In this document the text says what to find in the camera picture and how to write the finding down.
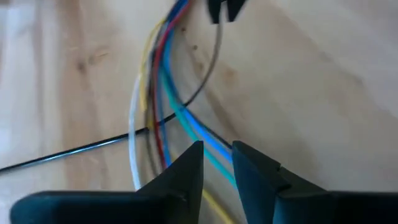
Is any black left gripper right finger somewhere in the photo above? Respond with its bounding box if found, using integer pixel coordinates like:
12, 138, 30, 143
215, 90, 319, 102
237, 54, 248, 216
231, 140, 398, 224

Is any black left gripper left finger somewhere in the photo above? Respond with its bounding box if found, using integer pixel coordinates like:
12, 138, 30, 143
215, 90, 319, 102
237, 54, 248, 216
11, 140, 205, 224

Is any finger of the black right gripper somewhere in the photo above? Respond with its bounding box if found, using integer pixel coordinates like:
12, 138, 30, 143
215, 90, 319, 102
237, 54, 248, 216
226, 0, 247, 22
207, 0, 223, 25

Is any blue cable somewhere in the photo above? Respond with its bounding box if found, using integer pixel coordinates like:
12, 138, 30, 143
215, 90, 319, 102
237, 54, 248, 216
157, 77, 174, 167

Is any white cable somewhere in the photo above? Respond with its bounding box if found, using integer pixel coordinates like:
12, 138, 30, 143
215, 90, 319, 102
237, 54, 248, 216
128, 73, 143, 191

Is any bundle of coloured wires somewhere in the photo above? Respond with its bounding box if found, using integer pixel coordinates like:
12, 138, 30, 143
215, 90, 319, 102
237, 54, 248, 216
138, 18, 236, 224
161, 0, 234, 164

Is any teal cable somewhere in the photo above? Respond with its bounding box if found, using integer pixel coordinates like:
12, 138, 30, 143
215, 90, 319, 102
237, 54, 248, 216
159, 68, 238, 189

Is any red cable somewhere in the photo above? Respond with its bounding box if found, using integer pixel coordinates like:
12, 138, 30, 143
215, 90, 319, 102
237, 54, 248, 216
151, 0, 191, 170

